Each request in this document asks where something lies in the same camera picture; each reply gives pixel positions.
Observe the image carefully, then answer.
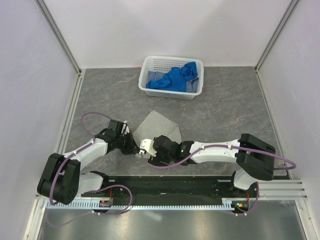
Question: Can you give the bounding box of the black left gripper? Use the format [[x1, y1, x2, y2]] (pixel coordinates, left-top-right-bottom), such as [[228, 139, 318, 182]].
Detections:
[[115, 130, 140, 155]]

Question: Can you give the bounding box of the grey cloth napkin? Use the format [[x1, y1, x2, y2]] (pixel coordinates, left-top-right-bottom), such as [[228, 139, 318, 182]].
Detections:
[[132, 110, 182, 147]]

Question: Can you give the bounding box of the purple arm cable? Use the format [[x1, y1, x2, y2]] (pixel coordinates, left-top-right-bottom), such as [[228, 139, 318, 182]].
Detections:
[[141, 144, 297, 217], [46, 112, 133, 227]]

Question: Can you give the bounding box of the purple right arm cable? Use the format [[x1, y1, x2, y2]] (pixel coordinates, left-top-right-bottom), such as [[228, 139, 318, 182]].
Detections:
[[141, 144, 297, 217]]

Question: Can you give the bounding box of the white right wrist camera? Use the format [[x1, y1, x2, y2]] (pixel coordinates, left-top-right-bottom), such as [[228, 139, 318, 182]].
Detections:
[[139, 138, 157, 158]]

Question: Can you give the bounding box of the aluminium corner frame post right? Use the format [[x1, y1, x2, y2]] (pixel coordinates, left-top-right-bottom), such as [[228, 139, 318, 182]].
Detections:
[[254, 0, 301, 73]]

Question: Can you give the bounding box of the aluminium corner frame post left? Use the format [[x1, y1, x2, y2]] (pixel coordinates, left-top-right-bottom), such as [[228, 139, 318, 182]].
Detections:
[[34, 0, 83, 76]]

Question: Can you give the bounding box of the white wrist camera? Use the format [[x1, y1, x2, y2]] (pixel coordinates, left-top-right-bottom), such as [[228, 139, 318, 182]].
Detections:
[[121, 120, 130, 135], [139, 138, 157, 158]]

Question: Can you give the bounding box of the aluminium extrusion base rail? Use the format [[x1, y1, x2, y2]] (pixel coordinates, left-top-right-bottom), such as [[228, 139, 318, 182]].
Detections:
[[258, 179, 308, 201]]

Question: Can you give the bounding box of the blue towel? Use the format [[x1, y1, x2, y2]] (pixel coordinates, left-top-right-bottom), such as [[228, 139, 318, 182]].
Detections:
[[146, 61, 199, 93]]

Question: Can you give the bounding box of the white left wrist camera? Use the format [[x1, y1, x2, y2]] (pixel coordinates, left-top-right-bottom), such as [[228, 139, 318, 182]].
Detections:
[[121, 120, 130, 135]]

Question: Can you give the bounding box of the white perforated plastic basket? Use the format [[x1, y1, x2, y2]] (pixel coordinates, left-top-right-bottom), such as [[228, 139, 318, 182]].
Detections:
[[138, 56, 204, 100]]

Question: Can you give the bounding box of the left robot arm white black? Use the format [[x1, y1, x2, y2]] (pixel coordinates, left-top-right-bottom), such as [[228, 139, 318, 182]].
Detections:
[[37, 120, 139, 205]]

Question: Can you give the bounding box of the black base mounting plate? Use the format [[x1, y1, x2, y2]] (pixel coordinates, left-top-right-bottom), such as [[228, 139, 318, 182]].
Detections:
[[81, 174, 261, 201]]

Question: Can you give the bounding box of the blue checkered cloth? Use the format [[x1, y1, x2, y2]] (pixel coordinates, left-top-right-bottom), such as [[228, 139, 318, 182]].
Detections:
[[146, 69, 199, 93]]

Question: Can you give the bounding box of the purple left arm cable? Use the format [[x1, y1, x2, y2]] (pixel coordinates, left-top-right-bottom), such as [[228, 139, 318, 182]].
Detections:
[[46, 112, 133, 227]]

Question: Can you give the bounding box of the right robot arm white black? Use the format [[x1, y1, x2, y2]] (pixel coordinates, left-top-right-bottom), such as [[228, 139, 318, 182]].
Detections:
[[140, 133, 276, 197]]

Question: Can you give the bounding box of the aluminium corner frame post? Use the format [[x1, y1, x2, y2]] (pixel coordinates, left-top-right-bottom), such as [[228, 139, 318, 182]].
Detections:
[[254, 0, 301, 73], [34, 0, 83, 76]]

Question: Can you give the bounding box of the slotted cable duct rail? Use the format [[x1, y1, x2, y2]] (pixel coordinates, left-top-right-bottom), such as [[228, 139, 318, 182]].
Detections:
[[46, 195, 257, 211]]

